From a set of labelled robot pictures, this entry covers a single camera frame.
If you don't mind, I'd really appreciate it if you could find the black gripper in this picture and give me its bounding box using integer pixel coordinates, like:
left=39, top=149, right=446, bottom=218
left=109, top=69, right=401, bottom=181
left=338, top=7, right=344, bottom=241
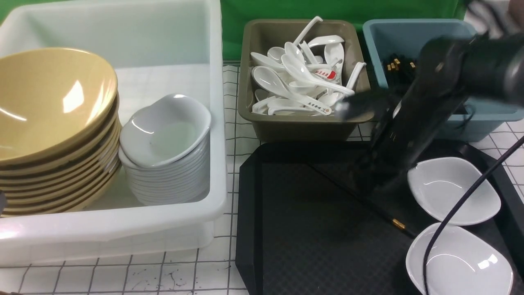
left=349, top=37, right=475, bottom=193

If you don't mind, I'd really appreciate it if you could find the white square dish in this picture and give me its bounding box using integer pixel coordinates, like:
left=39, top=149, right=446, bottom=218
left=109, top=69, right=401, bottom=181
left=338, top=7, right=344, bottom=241
left=427, top=225, right=513, bottom=295
left=407, top=157, right=501, bottom=226

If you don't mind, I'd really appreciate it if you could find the black chopstick gold band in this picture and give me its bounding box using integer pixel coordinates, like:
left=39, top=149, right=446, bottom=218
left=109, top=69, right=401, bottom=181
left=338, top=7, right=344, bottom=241
left=307, top=163, right=416, bottom=239

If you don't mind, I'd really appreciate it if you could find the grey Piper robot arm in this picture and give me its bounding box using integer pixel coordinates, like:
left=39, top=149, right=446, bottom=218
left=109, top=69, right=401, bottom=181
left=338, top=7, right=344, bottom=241
left=335, top=0, right=523, bottom=194

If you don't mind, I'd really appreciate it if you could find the pile of black chopsticks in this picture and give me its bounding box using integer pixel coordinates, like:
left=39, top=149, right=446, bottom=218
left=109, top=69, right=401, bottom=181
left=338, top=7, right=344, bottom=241
left=382, top=54, right=418, bottom=86

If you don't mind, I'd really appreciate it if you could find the teal plastic bin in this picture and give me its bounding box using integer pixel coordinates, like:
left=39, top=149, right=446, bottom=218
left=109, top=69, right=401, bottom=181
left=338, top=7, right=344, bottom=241
left=363, top=19, right=524, bottom=142

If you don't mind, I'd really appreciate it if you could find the pile of white spoons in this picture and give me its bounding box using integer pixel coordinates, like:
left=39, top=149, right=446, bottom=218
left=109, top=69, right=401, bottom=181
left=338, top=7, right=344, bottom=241
left=250, top=16, right=366, bottom=116

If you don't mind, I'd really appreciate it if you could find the black serving tray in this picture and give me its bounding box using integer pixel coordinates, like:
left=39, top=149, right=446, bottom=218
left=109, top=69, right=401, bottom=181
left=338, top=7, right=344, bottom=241
left=235, top=140, right=524, bottom=295

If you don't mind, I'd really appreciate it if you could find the olive plastic bin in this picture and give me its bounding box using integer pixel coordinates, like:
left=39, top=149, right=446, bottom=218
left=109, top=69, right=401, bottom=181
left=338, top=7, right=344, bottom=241
left=237, top=19, right=374, bottom=142

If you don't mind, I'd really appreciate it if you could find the green backdrop cloth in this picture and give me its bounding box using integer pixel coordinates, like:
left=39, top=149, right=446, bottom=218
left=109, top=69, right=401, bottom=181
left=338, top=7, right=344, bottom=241
left=1, top=0, right=465, bottom=68

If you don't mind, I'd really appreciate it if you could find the stack of white dishes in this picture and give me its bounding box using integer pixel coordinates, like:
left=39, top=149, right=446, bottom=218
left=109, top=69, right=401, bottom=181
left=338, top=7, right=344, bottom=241
left=118, top=94, right=212, bottom=206

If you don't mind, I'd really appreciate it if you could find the large white plastic tub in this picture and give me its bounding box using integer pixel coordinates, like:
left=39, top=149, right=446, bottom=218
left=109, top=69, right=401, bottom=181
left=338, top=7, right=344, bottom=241
left=1, top=0, right=227, bottom=267

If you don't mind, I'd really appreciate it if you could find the stack of yellow bowls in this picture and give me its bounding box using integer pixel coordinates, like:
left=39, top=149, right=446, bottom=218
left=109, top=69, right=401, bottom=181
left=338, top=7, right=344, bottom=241
left=0, top=48, right=122, bottom=218

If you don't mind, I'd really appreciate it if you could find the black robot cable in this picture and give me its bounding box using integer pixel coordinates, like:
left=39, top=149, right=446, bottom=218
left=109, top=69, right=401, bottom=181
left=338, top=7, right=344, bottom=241
left=422, top=135, right=524, bottom=295

